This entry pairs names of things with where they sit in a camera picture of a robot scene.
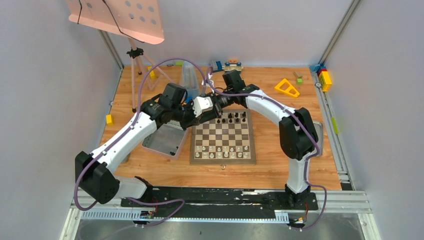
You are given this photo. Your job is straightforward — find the wooden chess board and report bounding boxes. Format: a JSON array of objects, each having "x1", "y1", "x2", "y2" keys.
[{"x1": 190, "y1": 109, "x2": 257, "y2": 165}]

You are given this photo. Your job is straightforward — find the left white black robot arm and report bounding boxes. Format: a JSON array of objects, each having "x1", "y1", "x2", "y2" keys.
[{"x1": 73, "y1": 83, "x2": 231, "y2": 207}]

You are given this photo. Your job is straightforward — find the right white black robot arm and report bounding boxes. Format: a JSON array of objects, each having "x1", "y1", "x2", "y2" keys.
[{"x1": 218, "y1": 70, "x2": 319, "y2": 209}]

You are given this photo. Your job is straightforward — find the blue grey brick block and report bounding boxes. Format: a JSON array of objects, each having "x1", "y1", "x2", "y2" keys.
[{"x1": 209, "y1": 60, "x2": 224, "y2": 73}]

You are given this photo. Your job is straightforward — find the wooden toy car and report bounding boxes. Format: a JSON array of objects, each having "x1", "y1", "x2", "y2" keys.
[{"x1": 223, "y1": 59, "x2": 244, "y2": 73}]

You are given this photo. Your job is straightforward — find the yellow block near stand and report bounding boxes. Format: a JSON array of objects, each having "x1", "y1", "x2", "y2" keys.
[{"x1": 147, "y1": 66, "x2": 157, "y2": 80}]

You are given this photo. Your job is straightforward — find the yellow triangle shape toy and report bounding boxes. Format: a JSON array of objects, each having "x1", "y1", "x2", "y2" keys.
[{"x1": 274, "y1": 78, "x2": 300, "y2": 98}]

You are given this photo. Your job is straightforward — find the small yellow cube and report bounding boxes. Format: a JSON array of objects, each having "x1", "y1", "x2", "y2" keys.
[{"x1": 105, "y1": 114, "x2": 114, "y2": 126}]

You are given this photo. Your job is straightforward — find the wooden brown block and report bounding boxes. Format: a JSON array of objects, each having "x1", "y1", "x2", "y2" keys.
[{"x1": 293, "y1": 71, "x2": 303, "y2": 79}]

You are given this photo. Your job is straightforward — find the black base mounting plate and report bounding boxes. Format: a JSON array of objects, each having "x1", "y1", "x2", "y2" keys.
[{"x1": 141, "y1": 186, "x2": 319, "y2": 219}]

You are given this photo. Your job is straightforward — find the silver metal tin lid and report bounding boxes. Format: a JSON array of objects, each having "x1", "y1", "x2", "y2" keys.
[{"x1": 313, "y1": 120, "x2": 324, "y2": 157}]

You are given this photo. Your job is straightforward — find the stacked coloured bricks corner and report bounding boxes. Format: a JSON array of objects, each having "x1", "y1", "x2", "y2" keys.
[{"x1": 309, "y1": 64, "x2": 332, "y2": 92}]

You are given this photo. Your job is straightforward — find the pink music stand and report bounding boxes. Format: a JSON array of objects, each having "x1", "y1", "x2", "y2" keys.
[{"x1": 66, "y1": 0, "x2": 173, "y2": 112}]

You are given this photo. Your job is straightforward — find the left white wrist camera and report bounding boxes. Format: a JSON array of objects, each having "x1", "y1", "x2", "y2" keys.
[{"x1": 192, "y1": 96, "x2": 213, "y2": 118}]

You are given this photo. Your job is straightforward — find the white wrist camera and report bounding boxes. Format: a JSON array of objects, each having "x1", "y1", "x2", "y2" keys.
[
  {"x1": 201, "y1": 74, "x2": 214, "y2": 87},
  {"x1": 192, "y1": 96, "x2": 213, "y2": 118}
]

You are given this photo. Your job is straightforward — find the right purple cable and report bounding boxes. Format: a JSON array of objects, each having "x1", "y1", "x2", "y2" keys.
[{"x1": 205, "y1": 66, "x2": 328, "y2": 232}]

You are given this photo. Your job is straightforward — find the purple cable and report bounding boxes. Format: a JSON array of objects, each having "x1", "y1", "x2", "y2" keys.
[
  {"x1": 205, "y1": 66, "x2": 328, "y2": 232},
  {"x1": 73, "y1": 58, "x2": 213, "y2": 229}
]

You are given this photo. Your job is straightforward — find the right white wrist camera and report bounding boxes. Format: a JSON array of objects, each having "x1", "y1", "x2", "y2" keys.
[{"x1": 201, "y1": 74, "x2": 214, "y2": 87}]

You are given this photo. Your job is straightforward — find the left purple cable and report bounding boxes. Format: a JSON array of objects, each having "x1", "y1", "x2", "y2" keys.
[{"x1": 73, "y1": 58, "x2": 213, "y2": 229}]

